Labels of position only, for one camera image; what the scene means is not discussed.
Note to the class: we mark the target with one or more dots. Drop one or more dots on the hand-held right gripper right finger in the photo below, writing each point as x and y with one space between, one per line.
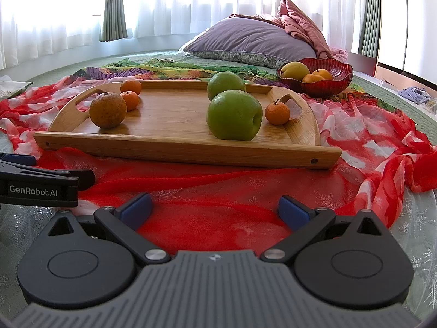
293 211

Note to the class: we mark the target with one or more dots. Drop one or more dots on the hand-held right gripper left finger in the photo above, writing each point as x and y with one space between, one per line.
136 209

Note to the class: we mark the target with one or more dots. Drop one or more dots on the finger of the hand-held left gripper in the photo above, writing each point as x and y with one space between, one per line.
17 159
85 179

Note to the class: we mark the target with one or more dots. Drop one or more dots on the small orange mandarin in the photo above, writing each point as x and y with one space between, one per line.
131 86
131 101
277 112

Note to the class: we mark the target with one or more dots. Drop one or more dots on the wooden serving tray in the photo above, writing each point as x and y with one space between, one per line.
170 123

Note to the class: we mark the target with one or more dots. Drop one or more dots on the green apple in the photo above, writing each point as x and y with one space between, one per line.
225 83
235 115

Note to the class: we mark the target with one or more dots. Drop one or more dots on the colourful printed scarf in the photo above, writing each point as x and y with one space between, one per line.
205 205

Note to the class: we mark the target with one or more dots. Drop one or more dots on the folded newspaper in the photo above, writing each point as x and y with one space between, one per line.
13 87

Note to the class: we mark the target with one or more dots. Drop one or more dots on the large dull orange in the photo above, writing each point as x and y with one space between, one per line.
107 109

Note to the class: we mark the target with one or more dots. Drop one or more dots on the orange in bowl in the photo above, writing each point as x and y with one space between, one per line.
322 74
312 78

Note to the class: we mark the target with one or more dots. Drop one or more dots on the red glass bowl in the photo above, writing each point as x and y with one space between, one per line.
334 82

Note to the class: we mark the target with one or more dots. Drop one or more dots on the light wooden board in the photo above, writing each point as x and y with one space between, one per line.
385 75

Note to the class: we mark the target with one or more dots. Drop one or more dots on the blue crumpled cloth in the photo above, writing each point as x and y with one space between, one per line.
414 95

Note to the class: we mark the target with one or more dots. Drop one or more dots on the green curtain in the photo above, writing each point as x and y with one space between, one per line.
370 13
114 6

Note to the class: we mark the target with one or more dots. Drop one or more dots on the purple pillow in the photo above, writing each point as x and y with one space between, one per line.
245 37

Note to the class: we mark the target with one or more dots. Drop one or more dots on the pink quilt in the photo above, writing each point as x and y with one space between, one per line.
300 24

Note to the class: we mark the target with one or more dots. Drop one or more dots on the white sheer curtain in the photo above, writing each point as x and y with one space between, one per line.
205 0

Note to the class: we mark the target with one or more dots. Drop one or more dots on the white wardrobe door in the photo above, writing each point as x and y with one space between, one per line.
416 24

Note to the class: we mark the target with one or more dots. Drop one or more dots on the brown wooden bed frame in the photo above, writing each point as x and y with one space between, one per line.
363 65

